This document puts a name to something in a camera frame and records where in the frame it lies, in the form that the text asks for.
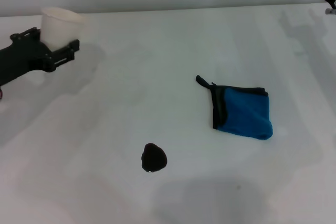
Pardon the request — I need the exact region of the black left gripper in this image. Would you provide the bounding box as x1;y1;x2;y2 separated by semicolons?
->
0;26;80;88

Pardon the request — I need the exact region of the white paper cup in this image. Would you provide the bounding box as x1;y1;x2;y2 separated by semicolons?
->
40;7;90;51

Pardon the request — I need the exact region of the blue rag with black trim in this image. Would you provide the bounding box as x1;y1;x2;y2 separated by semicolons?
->
195;74;274;141

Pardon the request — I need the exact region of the black water stain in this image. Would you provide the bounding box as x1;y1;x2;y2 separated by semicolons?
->
141;143;168;174

